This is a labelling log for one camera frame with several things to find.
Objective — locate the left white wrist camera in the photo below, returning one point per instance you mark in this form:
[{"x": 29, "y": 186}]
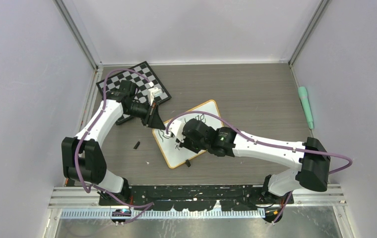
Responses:
[{"x": 153, "y": 92}]

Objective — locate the yellow framed whiteboard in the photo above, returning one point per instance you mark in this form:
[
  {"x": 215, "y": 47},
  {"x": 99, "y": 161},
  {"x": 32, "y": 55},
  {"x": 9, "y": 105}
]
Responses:
[{"x": 175, "y": 155}]

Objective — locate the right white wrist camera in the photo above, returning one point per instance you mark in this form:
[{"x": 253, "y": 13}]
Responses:
[{"x": 174, "y": 129}]

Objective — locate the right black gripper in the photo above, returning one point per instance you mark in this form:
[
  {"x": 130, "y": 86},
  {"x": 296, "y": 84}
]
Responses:
[{"x": 186, "y": 144}]

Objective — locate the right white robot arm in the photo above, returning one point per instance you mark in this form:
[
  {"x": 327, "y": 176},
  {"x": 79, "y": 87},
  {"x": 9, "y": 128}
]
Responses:
[{"x": 308, "y": 165}]

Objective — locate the mint green microphone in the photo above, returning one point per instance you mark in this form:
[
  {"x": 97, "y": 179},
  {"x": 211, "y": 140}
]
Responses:
[{"x": 303, "y": 95}]

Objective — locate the aluminium frame rail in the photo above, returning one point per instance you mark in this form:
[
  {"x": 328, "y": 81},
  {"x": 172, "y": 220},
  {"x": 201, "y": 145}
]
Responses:
[{"x": 73, "y": 203}]

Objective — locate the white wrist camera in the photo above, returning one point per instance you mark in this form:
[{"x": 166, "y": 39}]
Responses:
[
  {"x": 174, "y": 129},
  {"x": 153, "y": 92}
]

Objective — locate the black white checkerboard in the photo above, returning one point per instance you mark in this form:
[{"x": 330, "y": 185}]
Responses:
[{"x": 143, "y": 76}]

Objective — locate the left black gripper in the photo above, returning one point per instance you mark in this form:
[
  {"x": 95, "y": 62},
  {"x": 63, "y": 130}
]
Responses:
[{"x": 153, "y": 119}]

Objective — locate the black whiteboard foot left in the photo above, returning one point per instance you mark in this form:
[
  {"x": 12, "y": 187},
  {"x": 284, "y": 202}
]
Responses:
[{"x": 188, "y": 163}]

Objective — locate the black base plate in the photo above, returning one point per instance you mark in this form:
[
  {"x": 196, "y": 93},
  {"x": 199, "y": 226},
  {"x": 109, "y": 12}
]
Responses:
[{"x": 195, "y": 197}]

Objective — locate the black marker cap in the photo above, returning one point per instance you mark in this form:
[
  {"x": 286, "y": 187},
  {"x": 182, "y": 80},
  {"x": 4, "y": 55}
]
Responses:
[{"x": 137, "y": 145}]

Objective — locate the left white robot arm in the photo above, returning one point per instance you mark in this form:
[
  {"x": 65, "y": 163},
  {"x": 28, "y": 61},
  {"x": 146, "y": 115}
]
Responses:
[{"x": 82, "y": 156}]

